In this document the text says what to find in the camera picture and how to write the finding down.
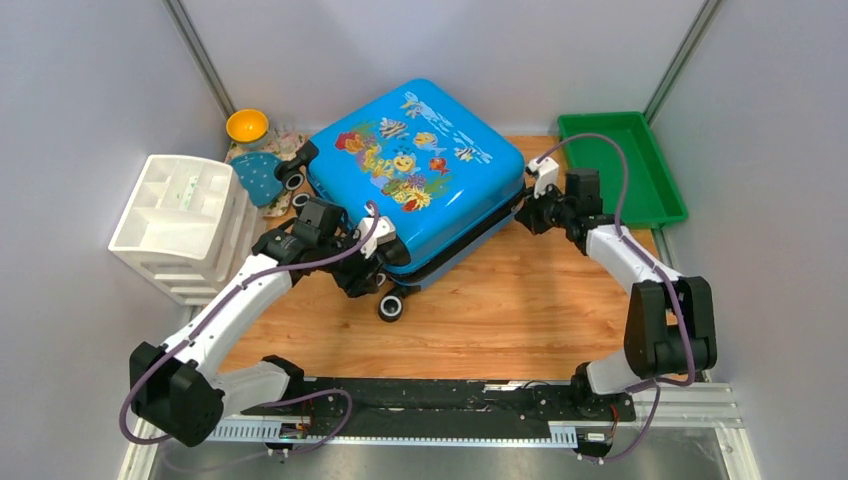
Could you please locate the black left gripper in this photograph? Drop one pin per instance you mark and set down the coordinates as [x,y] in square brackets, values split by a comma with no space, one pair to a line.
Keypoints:
[360,280]

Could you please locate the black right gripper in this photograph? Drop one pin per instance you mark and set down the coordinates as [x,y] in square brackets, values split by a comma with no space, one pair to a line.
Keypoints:
[529,214]

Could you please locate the blue fish-print suitcase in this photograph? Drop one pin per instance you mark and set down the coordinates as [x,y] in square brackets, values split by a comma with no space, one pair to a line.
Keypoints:
[446,179]

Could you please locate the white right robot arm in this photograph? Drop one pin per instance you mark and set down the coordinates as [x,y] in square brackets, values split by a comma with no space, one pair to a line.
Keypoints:
[670,333]

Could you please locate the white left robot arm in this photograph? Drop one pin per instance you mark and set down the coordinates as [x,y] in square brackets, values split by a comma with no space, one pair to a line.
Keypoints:
[176,388]

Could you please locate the green plastic tray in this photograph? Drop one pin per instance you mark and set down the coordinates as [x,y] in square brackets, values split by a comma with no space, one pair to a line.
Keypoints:
[653,200]

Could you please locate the teal polka-dot plate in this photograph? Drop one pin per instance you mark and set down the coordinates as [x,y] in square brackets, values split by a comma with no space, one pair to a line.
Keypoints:
[256,174]

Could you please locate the clear drinking glass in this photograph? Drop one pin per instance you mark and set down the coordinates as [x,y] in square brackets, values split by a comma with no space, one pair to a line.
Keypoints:
[283,126]

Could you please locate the white plastic drawer organizer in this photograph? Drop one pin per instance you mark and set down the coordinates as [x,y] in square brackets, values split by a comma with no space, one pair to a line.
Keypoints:
[187,227]

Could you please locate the yellow bowl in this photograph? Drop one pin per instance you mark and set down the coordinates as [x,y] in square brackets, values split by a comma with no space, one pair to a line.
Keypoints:
[247,126]

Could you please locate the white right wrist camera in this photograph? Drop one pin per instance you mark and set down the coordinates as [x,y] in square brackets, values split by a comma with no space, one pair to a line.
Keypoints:
[545,171]

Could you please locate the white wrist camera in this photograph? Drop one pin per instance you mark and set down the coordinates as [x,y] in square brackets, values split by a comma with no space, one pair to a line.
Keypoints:
[545,171]
[373,232]

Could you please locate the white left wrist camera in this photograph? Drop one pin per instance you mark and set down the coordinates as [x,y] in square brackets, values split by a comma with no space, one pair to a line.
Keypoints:
[373,232]

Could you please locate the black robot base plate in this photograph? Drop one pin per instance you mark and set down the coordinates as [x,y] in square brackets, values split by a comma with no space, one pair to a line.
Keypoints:
[473,411]

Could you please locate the aluminium frame rail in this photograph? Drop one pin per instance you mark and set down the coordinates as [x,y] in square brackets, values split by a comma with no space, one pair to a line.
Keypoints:
[598,429]

